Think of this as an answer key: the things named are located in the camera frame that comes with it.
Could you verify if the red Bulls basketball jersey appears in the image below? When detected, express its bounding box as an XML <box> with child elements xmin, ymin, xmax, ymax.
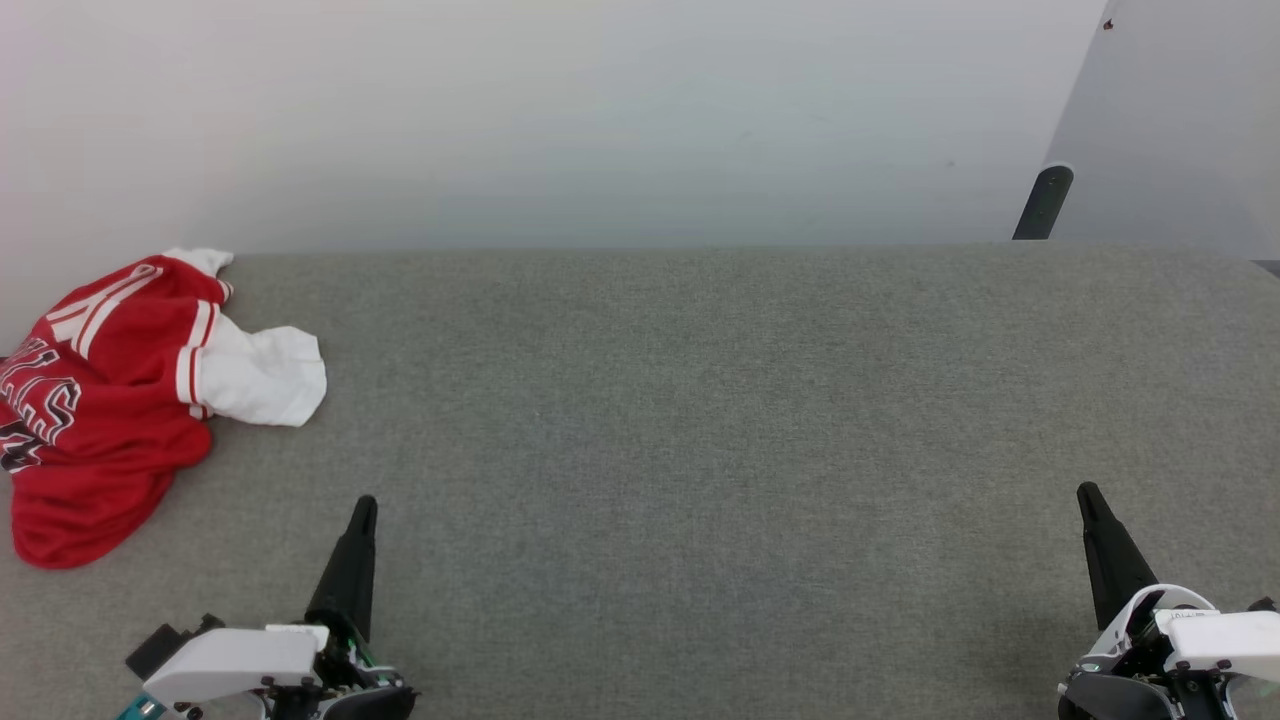
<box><xmin>0</xmin><ymin>247</ymin><xmax>328</xmax><ymax>570</ymax></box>

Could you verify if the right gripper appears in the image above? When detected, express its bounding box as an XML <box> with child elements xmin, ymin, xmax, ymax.
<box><xmin>1058</xmin><ymin>482</ymin><xmax>1280</xmax><ymax>720</ymax></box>

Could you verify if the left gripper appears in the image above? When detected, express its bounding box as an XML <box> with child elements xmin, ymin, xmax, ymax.
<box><xmin>140</xmin><ymin>495</ymin><xmax>419</xmax><ymax>720</ymax></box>

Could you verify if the black desk leg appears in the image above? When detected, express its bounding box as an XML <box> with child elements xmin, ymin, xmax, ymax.
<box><xmin>1012</xmin><ymin>165</ymin><xmax>1075</xmax><ymax>241</ymax></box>

